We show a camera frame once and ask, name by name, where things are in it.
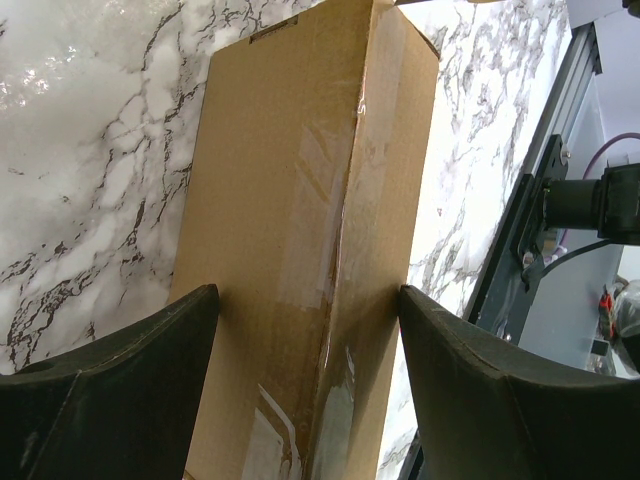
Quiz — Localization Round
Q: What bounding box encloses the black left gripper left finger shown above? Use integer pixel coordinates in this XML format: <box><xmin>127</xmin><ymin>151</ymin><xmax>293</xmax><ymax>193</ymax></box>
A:
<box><xmin>1</xmin><ymin>285</ymin><xmax>219</xmax><ymax>479</ymax></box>

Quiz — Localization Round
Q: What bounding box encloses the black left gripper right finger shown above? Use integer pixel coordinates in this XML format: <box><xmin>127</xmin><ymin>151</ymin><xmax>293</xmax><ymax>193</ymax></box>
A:
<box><xmin>398</xmin><ymin>286</ymin><xmax>639</xmax><ymax>479</ymax></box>

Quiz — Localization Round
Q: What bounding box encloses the brown cardboard express box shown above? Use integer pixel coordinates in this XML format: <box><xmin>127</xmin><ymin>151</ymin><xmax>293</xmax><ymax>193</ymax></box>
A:
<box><xmin>171</xmin><ymin>1</ymin><xmax>439</xmax><ymax>479</ymax></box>

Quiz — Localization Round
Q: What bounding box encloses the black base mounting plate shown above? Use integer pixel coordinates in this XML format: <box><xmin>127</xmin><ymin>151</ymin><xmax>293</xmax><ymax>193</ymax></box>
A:
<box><xmin>398</xmin><ymin>140</ymin><xmax>568</xmax><ymax>479</ymax></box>

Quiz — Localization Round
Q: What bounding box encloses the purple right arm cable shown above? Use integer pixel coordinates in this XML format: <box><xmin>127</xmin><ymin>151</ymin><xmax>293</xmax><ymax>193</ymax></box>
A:
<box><xmin>552</xmin><ymin>130</ymin><xmax>640</xmax><ymax>261</ymax></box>

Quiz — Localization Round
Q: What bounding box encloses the aluminium extrusion rail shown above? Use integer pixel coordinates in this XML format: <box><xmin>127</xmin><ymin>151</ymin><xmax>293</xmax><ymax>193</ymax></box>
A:
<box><xmin>494</xmin><ymin>19</ymin><xmax>601</xmax><ymax>236</ymax></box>

